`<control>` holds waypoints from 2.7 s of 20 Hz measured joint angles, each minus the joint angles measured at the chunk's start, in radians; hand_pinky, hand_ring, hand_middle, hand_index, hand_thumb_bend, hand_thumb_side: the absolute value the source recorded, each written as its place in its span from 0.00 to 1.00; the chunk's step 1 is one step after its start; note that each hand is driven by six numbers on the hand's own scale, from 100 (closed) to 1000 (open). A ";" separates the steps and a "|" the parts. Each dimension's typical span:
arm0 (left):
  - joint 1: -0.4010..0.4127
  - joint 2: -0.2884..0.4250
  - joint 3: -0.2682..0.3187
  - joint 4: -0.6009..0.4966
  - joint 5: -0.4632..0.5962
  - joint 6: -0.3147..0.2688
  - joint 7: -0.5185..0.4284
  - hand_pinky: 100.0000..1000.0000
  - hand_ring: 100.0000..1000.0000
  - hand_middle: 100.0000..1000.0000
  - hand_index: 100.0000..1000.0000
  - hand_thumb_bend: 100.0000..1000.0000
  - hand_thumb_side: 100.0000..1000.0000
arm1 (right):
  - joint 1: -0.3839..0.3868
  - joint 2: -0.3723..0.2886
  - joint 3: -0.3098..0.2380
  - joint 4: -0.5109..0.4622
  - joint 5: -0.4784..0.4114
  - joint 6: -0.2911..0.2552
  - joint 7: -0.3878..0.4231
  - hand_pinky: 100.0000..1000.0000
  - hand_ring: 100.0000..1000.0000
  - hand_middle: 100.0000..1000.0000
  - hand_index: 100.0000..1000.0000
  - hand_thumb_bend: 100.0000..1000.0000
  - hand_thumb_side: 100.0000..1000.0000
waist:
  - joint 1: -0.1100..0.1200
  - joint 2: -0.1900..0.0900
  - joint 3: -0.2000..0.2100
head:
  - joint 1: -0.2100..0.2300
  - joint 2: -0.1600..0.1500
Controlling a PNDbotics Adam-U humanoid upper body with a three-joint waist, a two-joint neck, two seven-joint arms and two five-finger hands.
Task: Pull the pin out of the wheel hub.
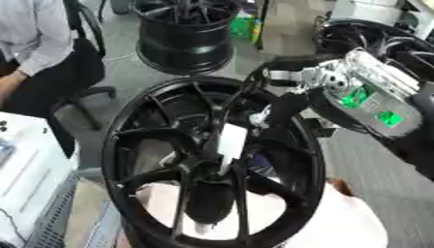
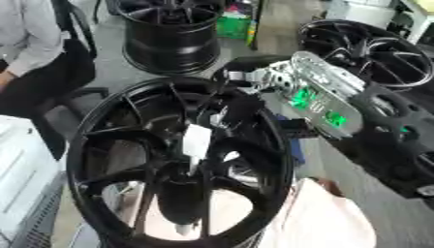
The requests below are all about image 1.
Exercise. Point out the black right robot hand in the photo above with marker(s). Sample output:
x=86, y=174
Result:
x=291, y=109

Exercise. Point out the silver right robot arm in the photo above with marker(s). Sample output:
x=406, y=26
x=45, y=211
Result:
x=373, y=97

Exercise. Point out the black wheel rim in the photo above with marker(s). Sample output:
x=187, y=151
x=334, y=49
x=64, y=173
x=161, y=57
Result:
x=183, y=48

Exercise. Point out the large black spoked wheel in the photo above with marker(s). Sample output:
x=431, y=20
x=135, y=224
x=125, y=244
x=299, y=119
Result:
x=141, y=129

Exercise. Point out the green bag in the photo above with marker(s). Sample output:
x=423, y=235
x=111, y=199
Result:
x=244, y=25

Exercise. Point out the black office chair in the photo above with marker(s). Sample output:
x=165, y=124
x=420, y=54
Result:
x=87, y=93

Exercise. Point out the person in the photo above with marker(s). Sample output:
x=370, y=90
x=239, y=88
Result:
x=34, y=35

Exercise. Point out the white box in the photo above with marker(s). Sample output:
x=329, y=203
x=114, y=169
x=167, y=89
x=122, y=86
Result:
x=28, y=174

